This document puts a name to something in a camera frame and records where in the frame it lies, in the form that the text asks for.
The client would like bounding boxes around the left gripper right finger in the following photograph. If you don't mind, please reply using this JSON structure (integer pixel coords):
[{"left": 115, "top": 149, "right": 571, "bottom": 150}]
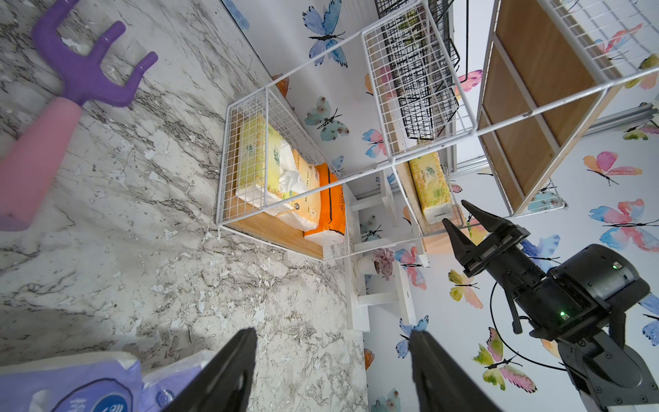
[{"left": 409, "top": 331, "right": 500, "bottom": 412}]

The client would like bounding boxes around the black wire wall basket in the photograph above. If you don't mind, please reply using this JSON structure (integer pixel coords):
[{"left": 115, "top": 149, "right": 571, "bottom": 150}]
[{"left": 381, "top": 1, "right": 460, "bottom": 142}]

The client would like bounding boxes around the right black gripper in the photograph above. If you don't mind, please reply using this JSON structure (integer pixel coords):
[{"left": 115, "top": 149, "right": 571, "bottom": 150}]
[{"left": 442, "top": 200, "right": 592, "bottom": 340}]

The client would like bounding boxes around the purple tissue pack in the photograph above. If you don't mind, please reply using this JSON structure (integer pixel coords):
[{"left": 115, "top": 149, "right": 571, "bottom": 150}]
[
  {"left": 1, "top": 352, "right": 142, "bottom": 411},
  {"left": 137, "top": 350, "right": 216, "bottom": 411}
]

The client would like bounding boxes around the pale yellow tissue pack bottom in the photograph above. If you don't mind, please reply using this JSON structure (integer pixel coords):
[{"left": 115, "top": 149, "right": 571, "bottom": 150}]
[{"left": 236, "top": 114, "right": 307, "bottom": 216}]

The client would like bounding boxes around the purple garden fork toy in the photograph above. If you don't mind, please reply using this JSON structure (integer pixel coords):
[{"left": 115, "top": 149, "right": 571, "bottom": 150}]
[{"left": 1, "top": 0, "right": 158, "bottom": 232}]

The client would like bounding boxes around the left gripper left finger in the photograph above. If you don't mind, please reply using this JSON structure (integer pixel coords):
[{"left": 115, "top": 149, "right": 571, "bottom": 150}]
[{"left": 164, "top": 328, "right": 257, "bottom": 412}]

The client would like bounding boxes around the white wire shelf rack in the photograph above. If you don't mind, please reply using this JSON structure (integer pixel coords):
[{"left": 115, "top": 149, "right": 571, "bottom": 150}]
[{"left": 217, "top": 1, "right": 658, "bottom": 259}]

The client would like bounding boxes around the green tissue pack shelf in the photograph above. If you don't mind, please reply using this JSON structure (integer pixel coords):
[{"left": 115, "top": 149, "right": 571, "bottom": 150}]
[{"left": 408, "top": 152, "right": 452, "bottom": 224}]

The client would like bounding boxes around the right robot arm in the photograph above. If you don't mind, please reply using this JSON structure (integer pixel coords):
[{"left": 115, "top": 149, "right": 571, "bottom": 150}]
[{"left": 442, "top": 201, "right": 658, "bottom": 411}]

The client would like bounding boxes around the white lower step shelf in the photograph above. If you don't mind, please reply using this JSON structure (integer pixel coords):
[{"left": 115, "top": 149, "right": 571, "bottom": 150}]
[{"left": 343, "top": 257, "right": 417, "bottom": 332}]

